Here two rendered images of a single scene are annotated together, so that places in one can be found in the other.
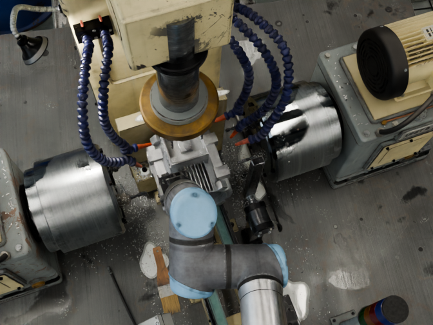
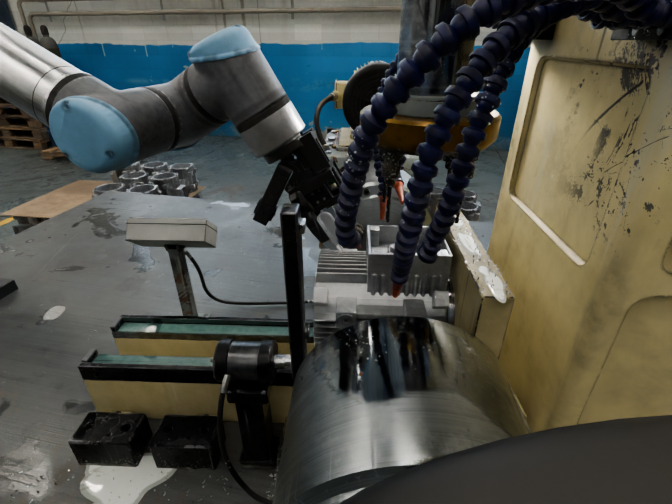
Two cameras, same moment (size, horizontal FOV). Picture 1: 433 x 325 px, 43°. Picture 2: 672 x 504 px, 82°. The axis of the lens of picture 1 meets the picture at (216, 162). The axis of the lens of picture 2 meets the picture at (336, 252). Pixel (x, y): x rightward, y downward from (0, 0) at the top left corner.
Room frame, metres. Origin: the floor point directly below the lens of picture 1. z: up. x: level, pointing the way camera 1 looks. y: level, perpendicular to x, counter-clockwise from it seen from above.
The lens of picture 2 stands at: (0.72, -0.44, 1.42)
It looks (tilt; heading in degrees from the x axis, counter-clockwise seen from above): 29 degrees down; 117
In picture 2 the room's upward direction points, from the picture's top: straight up
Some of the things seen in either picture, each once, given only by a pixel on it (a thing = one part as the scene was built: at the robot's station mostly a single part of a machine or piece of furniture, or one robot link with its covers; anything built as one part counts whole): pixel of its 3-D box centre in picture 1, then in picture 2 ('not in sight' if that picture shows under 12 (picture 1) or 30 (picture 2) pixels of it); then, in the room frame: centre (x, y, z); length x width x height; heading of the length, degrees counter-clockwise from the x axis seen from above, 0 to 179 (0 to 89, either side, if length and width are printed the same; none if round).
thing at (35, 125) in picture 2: not in sight; (24, 112); (-6.29, 2.96, 0.45); 1.26 x 0.86 x 0.89; 15
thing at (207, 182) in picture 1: (188, 171); (376, 306); (0.54, 0.07, 1.01); 0.20 x 0.19 x 0.19; 24
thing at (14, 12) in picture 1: (42, 28); not in sight; (0.67, 0.39, 1.46); 0.18 x 0.11 x 0.13; 25
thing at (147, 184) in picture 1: (145, 176); not in sight; (0.57, 0.21, 0.86); 0.07 x 0.06 x 0.12; 115
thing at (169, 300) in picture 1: (164, 280); not in sight; (0.27, 0.12, 0.80); 0.21 x 0.05 x 0.01; 21
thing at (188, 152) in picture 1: (183, 144); (404, 259); (0.58, 0.09, 1.11); 0.12 x 0.11 x 0.07; 24
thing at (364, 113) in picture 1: (376, 109); not in sight; (0.80, -0.46, 0.99); 0.35 x 0.31 x 0.37; 115
